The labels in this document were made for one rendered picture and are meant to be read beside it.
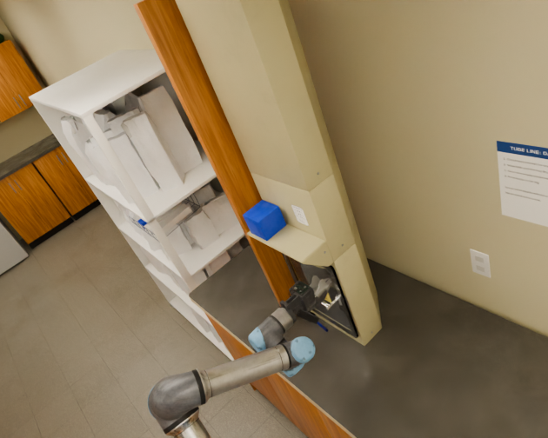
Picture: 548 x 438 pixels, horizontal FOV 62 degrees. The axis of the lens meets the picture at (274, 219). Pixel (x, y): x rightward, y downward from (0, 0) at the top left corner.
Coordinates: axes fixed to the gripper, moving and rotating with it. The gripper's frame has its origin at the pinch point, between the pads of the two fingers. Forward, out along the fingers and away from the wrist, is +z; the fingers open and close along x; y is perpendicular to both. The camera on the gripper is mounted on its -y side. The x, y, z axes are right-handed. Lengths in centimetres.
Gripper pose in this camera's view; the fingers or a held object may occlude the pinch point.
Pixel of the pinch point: (328, 282)
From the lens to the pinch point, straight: 168.0
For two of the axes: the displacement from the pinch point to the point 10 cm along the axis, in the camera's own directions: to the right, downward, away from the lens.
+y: -3.3, -7.7, -5.5
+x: -6.1, -2.7, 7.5
